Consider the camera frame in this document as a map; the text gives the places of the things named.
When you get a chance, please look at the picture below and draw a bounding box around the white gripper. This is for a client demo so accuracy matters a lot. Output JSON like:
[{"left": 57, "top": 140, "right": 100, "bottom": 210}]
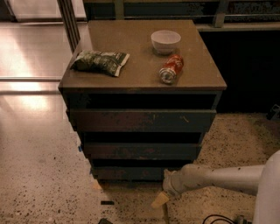
[{"left": 151, "top": 164, "right": 205, "bottom": 209}]

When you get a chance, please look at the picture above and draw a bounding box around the drawer dark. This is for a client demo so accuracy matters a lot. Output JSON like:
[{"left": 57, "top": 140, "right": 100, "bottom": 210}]
[
  {"left": 68, "top": 109, "right": 216, "bottom": 132},
  {"left": 83, "top": 143, "right": 201, "bottom": 160},
  {"left": 92, "top": 166, "right": 164, "bottom": 181}
]

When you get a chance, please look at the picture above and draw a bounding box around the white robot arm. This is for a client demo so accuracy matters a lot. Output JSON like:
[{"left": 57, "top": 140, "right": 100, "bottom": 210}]
[{"left": 151, "top": 150, "right": 280, "bottom": 224}]

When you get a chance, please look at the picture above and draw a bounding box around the dark object at bottom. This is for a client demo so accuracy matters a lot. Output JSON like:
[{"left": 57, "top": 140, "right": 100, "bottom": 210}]
[{"left": 98, "top": 218, "right": 113, "bottom": 224}]

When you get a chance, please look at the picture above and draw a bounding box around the dark object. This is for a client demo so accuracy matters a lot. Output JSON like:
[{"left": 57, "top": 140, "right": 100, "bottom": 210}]
[
  {"left": 266, "top": 104, "right": 280, "bottom": 120},
  {"left": 98, "top": 218, "right": 113, "bottom": 224}
]

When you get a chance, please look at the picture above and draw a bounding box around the dark wooden drawer cabinet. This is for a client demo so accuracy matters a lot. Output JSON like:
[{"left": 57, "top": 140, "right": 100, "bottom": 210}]
[{"left": 59, "top": 20, "right": 227, "bottom": 171}]

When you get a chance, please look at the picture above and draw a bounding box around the black tape strip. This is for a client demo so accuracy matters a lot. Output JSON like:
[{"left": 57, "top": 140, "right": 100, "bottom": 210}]
[{"left": 101, "top": 200, "right": 115, "bottom": 205}]

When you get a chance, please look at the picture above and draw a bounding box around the red soda can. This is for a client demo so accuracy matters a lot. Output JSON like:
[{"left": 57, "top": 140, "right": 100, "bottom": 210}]
[{"left": 159, "top": 54, "right": 184, "bottom": 84}]

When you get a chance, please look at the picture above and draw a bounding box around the dark object at right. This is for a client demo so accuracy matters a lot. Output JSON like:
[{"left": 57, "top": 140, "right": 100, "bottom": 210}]
[{"left": 266, "top": 104, "right": 280, "bottom": 120}]

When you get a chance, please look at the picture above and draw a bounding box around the green chip bag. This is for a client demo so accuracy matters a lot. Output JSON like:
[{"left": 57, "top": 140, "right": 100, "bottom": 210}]
[{"left": 71, "top": 50, "right": 130, "bottom": 77}]

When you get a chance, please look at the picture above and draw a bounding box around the white ceramic bowl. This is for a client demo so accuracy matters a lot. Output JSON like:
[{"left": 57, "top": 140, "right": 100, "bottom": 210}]
[{"left": 150, "top": 30, "right": 181, "bottom": 55}]

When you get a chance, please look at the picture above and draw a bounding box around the black cable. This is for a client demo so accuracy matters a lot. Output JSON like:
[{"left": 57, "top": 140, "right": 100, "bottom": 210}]
[{"left": 202, "top": 213, "right": 237, "bottom": 224}]

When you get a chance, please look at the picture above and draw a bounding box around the metal window frame post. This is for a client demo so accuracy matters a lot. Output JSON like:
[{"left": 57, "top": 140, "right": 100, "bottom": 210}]
[{"left": 57, "top": 0, "right": 81, "bottom": 52}]

